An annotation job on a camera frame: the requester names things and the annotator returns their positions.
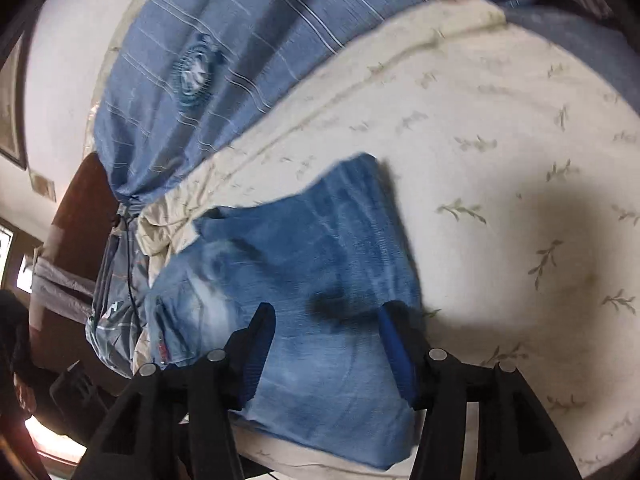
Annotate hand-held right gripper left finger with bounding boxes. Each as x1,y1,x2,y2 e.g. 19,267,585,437
70,302,277,480

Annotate blue denim pants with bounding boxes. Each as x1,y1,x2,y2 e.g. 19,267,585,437
145,152,426,471

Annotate beige wall plate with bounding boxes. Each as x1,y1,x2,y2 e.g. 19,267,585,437
29,169,57,202

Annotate framed wall picture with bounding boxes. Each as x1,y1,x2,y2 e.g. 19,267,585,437
0,35,28,171

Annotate brown headboard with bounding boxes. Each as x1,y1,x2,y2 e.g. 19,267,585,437
30,152,131,361

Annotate grey printed quilt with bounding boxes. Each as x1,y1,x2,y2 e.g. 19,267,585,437
85,230,151,378

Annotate grey wrap strip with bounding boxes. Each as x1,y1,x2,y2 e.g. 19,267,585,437
32,257,97,317

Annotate blue plaid pillow with emblem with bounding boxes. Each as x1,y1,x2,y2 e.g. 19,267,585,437
87,0,516,206

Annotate cream leaf-print blanket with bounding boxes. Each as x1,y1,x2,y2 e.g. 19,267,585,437
132,0,640,480

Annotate window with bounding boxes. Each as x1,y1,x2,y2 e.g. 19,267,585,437
0,220,37,292

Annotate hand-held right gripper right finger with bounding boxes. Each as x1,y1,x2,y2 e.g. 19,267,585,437
377,300,583,480

